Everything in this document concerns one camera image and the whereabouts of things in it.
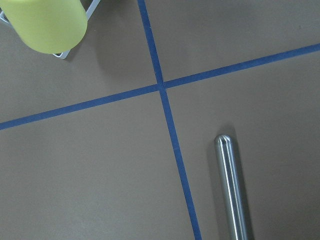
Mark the white wire cup rack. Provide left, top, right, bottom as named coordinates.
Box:
left=0, top=0, right=102, bottom=60

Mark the yellow cup on rack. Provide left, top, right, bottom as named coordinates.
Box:
left=0, top=0, right=89, bottom=55

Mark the steel muddler black tip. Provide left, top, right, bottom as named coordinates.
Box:
left=214, top=134, right=249, bottom=240

